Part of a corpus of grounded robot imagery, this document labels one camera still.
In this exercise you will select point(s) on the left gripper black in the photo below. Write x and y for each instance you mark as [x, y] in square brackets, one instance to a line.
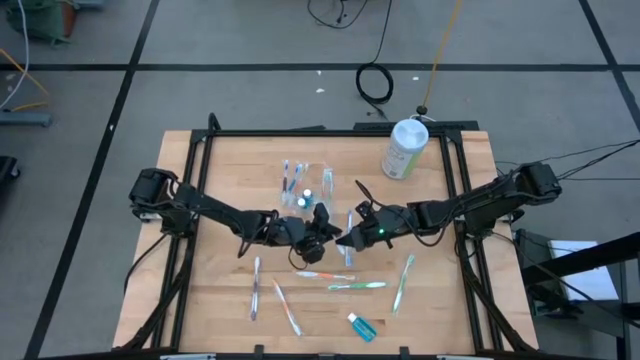
[295, 234]

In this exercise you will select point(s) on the black box on floor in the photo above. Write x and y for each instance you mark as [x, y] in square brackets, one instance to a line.
[7, 172]

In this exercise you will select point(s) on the black metal stand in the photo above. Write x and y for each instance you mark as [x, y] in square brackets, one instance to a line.
[580, 259]

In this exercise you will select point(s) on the pale orange toothbrush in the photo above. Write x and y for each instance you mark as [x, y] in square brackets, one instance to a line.
[304, 172]

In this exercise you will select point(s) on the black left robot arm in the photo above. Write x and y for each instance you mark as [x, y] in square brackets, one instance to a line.
[210, 205]

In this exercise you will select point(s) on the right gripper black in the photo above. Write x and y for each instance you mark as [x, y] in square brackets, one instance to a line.
[385, 225]

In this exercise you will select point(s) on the white green wipes canister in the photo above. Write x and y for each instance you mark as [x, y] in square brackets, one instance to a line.
[405, 150]

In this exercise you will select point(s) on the grey floor bar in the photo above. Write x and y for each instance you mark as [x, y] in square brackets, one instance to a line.
[25, 119]

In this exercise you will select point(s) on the clear acrylic organizer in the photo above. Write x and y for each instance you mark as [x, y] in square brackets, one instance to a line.
[315, 180]

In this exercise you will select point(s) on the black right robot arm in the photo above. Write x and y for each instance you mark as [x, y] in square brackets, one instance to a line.
[475, 205]

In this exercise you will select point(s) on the small black round foot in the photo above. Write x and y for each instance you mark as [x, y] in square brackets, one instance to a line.
[422, 109]

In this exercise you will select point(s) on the green bag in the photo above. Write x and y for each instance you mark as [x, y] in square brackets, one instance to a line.
[42, 20]

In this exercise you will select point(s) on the green toothbrush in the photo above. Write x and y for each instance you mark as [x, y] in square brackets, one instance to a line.
[327, 180]
[359, 286]
[402, 285]

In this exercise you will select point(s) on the white box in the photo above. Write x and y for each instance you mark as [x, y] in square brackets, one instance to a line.
[595, 285]

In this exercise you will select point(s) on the purple toothbrush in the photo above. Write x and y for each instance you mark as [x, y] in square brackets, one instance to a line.
[255, 290]
[285, 175]

